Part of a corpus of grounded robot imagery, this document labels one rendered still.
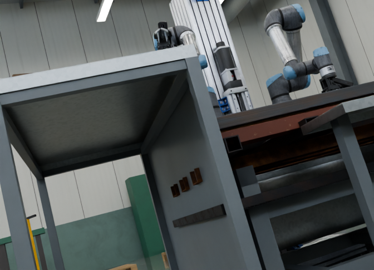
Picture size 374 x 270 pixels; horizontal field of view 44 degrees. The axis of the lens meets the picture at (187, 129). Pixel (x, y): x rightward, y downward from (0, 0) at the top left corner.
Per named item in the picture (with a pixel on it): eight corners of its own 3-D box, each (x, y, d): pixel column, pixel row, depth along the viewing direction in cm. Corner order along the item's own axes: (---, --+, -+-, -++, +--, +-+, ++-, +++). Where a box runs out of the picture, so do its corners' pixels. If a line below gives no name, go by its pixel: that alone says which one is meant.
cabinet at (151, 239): (149, 256, 1089) (129, 177, 1126) (144, 257, 1133) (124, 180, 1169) (187, 245, 1129) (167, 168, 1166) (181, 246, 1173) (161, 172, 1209)
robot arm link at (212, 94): (219, 103, 262) (212, 81, 265) (196, 110, 263) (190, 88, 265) (220, 108, 274) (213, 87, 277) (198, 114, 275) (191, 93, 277)
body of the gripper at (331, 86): (324, 102, 237) (316, 80, 239) (339, 98, 239) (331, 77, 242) (331, 97, 230) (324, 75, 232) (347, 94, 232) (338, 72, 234)
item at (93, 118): (197, 55, 136) (193, 43, 137) (-18, 97, 121) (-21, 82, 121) (145, 147, 259) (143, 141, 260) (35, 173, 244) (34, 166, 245)
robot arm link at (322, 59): (323, 49, 245) (328, 44, 236) (330, 69, 243) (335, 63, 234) (309, 53, 244) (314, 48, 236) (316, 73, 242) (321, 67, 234)
